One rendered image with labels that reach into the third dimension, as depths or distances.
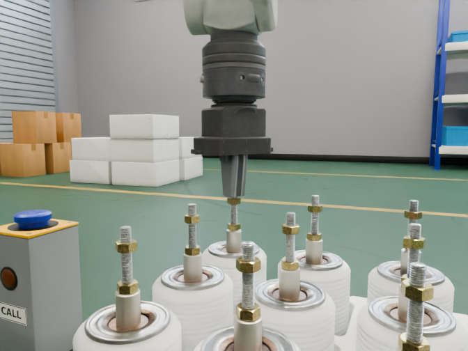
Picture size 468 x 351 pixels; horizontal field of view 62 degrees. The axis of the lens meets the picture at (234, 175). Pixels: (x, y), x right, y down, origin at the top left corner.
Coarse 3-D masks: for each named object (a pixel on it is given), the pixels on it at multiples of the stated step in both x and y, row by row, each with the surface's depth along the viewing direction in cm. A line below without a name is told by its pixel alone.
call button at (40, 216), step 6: (30, 210) 47; (36, 210) 47; (42, 210) 47; (48, 210) 47; (18, 216) 44; (24, 216) 44; (30, 216) 44; (36, 216) 44; (42, 216) 44; (48, 216) 45; (18, 222) 44; (24, 222) 44; (30, 222) 44; (36, 222) 44; (42, 222) 45; (48, 222) 46
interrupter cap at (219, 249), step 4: (212, 244) 58; (216, 244) 59; (220, 244) 58; (224, 244) 59; (256, 244) 58; (208, 248) 57; (212, 248) 57; (216, 248) 57; (220, 248) 57; (224, 248) 58; (256, 248) 57; (212, 252) 55; (216, 252) 55; (220, 252) 55; (224, 252) 55; (228, 252) 56; (232, 252) 56; (236, 252) 56; (240, 252) 56; (256, 252) 55; (220, 256) 54; (224, 256) 53; (228, 256) 53; (232, 256) 53; (236, 256) 53
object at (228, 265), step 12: (204, 252) 57; (264, 252) 57; (204, 264) 55; (216, 264) 53; (228, 264) 53; (264, 264) 55; (240, 276) 53; (264, 276) 55; (240, 288) 53; (240, 300) 53
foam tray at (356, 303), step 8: (352, 296) 58; (352, 304) 55; (360, 304) 55; (352, 312) 53; (352, 320) 50; (464, 320) 50; (352, 328) 48; (336, 336) 46; (344, 336) 46; (352, 336) 46; (336, 344) 45; (344, 344) 45; (352, 344) 45
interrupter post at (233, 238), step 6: (228, 234) 56; (234, 234) 56; (240, 234) 56; (228, 240) 56; (234, 240) 56; (240, 240) 56; (228, 246) 56; (234, 246) 56; (240, 246) 56; (234, 252) 56
